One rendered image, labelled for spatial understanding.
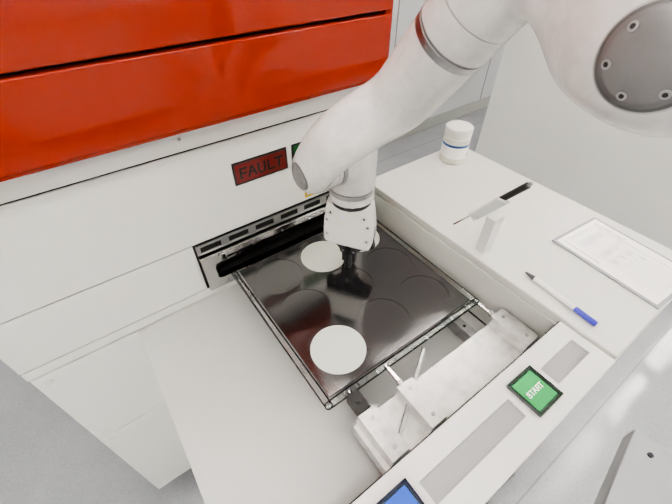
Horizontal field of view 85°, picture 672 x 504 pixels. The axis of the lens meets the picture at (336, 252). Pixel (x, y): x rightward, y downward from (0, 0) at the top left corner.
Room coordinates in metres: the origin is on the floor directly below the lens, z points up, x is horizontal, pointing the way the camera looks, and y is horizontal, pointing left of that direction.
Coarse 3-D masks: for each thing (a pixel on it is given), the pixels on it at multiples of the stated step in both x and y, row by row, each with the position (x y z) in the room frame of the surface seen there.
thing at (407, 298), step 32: (288, 256) 0.59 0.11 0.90; (384, 256) 0.59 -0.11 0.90; (256, 288) 0.50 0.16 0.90; (288, 288) 0.50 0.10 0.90; (320, 288) 0.50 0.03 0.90; (352, 288) 0.50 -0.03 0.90; (384, 288) 0.50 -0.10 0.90; (416, 288) 0.50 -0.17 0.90; (448, 288) 0.50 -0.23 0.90; (288, 320) 0.42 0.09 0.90; (320, 320) 0.42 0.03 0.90; (352, 320) 0.42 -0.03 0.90; (384, 320) 0.42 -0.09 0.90; (416, 320) 0.42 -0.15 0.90; (384, 352) 0.35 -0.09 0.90; (320, 384) 0.29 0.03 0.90
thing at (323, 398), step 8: (232, 272) 0.54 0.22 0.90; (240, 280) 0.52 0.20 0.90; (248, 288) 0.50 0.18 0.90; (248, 296) 0.48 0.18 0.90; (256, 304) 0.45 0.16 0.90; (264, 312) 0.43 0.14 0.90; (264, 320) 0.42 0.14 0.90; (272, 320) 0.42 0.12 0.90; (272, 328) 0.40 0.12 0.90; (280, 336) 0.38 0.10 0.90; (280, 344) 0.37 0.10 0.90; (288, 344) 0.36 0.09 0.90; (288, 352) 0.35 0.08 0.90; (296, 360) 0.33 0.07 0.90; (304, 376) 0.30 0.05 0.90; (312, 376) 0.30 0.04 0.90; (312, 384) 0.29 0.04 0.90; (320, 392) 0.27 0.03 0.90; (320, 400) 0.26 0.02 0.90; (328, 400) 0.26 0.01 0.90; (328, 408) 0.25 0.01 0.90
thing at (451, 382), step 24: (480, 336) 0.39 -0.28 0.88; (456, 360) 0.34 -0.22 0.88; (480, 360) 0.34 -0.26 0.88; (504, 360) 0.34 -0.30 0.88; (432, 384) 0.30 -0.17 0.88; (456, 384) 0.30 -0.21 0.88; (480, 384) 0.30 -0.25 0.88; (384, 408) 0.26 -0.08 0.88; (456, 408) 0.26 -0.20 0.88; (360, 432) 0.22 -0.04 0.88; (408, 432) 0.22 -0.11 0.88
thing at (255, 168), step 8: (280, 152) 0.67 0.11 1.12; (256, 160) 0.64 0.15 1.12; (264, 160) 0.65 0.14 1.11; (272, 160) 0.66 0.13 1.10; (280, 160) 0.67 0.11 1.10; (240, 168) 0.62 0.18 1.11; (248, 168) 0.63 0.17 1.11; (256, 168) 0.64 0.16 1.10; (264, 168) 0.64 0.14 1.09; (272, 168) 0.65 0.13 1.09; (280, 168) 0.67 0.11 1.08; (240, 176) 0.61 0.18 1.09; (248, 176) 0.62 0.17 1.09; (256, 176) 0.63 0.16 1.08
